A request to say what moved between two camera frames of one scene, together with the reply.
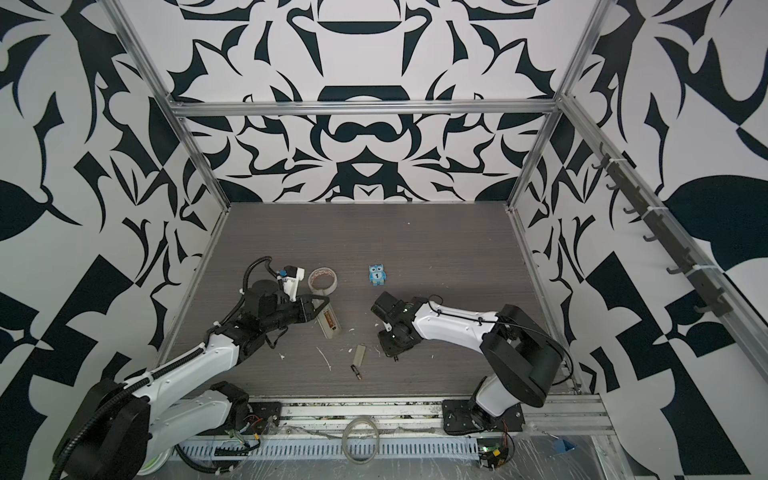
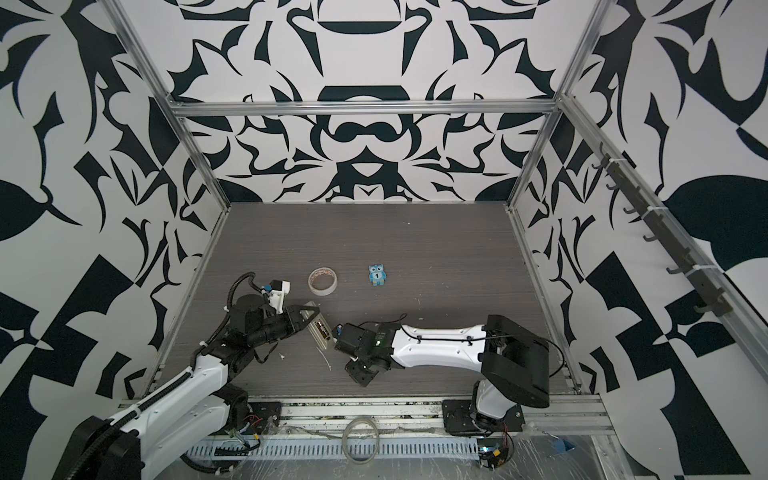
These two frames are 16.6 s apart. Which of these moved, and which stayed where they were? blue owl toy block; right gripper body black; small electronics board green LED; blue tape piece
Moved: right gripper body black
Stayed: small electronics board green LED; blue owl toy block; blue tape piece
